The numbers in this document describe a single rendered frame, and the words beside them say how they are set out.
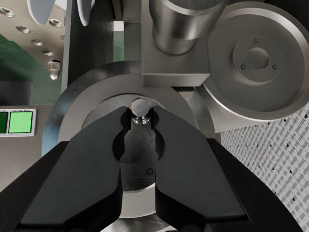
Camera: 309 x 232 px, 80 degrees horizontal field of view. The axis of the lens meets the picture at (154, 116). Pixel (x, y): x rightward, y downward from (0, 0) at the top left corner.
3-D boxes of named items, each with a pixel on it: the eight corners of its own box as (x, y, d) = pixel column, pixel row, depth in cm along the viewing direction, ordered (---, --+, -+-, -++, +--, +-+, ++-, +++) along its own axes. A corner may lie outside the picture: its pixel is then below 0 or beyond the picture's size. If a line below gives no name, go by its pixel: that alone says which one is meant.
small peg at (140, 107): (134, 123, 11) (124, 102, 11) (136, 127, 14) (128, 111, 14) (155, 113, 11) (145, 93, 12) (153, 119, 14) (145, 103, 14)
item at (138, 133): (58, 166, 13) (107, 76, 15) (69, 164, 15) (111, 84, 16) (153, 212, 13) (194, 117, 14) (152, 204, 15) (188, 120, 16)
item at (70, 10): (76, -73, 20) (66, 94, 17) (113, 45, 43) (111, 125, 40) (71, -73, 20) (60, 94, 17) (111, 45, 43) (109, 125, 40)
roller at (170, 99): (194, 71, 16) (207, 212, 14) (164, 118, 42) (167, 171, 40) (59, 75, 16) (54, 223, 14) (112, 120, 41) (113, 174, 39)
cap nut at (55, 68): (59, 61, 48) (58, 78, 47) (65, 67, 52) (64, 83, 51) (44, 61, 48) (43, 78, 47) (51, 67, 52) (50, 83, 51)
